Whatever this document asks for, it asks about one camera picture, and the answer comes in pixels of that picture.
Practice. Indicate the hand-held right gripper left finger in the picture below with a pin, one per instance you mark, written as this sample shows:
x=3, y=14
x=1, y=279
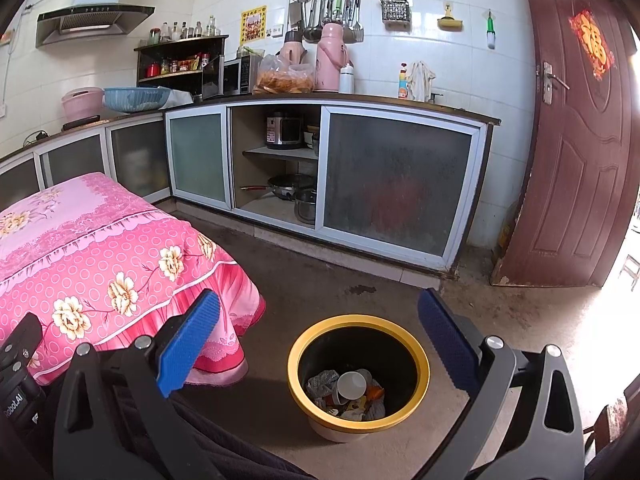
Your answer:
x=187, y=345

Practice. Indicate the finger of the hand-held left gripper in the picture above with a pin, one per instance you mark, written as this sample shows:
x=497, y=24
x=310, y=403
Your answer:
x=25, y=330

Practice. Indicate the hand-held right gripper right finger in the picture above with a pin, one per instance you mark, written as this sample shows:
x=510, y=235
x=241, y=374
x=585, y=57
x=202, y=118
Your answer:
x=450, y=340

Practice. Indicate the orange peel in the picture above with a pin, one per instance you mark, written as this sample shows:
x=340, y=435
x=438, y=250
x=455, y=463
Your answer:
x=376, y=392

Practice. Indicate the yellow-rimmed black bin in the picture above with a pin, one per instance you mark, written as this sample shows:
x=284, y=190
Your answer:
x=350, y=340

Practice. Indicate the white paper cup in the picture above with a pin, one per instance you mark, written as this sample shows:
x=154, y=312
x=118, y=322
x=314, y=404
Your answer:
x=351, y=386

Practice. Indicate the person's black trousers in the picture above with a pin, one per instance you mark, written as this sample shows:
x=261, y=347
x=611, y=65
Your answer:
x=225, y=447

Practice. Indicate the pink floral tablecloth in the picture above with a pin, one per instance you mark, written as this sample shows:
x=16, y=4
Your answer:
x=100, y=240

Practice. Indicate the kitchen cabinet with open shelf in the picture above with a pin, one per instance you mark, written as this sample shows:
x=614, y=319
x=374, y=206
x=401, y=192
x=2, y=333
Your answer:
x=395, y=185

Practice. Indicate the kitchen cabinet with frosted doors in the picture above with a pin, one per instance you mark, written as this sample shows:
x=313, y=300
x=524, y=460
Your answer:
x=75, y=155

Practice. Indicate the steel stock pot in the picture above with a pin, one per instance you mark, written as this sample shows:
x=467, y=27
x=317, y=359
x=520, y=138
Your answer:
x=306, y=206

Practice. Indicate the steel frying pan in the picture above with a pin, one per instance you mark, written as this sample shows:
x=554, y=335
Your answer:
x=287, y=185

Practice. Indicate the brown wooden door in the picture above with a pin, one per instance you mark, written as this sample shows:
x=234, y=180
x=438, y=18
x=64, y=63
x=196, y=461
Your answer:
x=565, y=160

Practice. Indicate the black induction cooker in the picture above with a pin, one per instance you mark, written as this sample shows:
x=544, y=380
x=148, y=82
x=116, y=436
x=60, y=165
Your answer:
x=80, y=123

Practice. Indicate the pink cooking pot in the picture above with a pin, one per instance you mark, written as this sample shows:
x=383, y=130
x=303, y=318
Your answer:
x=80, y=102

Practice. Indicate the electric pressure cooker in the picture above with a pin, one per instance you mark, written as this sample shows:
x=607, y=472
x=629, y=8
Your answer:
x=284, y=131

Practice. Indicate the stack of bowls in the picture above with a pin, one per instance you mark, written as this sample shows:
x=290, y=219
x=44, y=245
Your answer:
x=311, y=139

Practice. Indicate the blue plastic basket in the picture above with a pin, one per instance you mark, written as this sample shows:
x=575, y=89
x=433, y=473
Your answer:
x=135, y=100

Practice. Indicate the yellow detergent bottle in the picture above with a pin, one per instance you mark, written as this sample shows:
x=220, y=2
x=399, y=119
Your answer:
x=403, y=84

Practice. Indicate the white hanging cloth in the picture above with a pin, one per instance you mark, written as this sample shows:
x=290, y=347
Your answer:
x=420, y=80

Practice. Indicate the silver microwave oven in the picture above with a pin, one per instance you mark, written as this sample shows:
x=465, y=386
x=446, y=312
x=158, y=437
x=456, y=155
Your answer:
x=235, y=76

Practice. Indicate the white plastic bottle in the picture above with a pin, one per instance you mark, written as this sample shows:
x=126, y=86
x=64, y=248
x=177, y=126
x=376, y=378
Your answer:
x=346, y=80

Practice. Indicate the row of condiment jars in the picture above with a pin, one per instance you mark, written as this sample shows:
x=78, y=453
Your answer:
x=175, y=65

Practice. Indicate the plastic bag of fried food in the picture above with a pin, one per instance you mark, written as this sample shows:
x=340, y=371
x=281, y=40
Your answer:
x=285, y=79

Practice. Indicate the dark wooden spice shelf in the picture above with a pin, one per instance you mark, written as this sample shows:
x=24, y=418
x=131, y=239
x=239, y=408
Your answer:
x=170, y=42

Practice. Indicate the tall pink thermos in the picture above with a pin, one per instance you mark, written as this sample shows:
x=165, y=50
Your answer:
x=331, y=60

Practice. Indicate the pink thermos with dark top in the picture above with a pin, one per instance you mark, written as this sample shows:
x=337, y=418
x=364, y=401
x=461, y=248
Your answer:
x=292, y=50

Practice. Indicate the row of glass bottles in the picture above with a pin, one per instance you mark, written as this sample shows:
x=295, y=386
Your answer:
x=185, y=31

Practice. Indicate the yellow scrubbing brush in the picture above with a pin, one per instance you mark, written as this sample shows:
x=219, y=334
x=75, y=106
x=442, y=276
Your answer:
x=449, y=22

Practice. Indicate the steel range hood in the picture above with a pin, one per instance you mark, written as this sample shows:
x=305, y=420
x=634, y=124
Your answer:
x=95, y=17

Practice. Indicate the red paper door decoration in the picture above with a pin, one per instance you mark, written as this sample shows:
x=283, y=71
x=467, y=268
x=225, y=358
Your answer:
x=592, y=42

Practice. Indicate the metal chopstick holder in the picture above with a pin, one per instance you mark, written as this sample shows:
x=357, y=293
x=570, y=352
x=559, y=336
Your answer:
x=395, y=10

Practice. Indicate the row of hanging kitchen utensils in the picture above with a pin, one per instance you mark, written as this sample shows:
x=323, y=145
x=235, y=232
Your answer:
x=327, y=12

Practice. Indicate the yellow wall poster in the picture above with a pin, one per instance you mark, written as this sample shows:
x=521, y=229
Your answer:
x=253, y=24

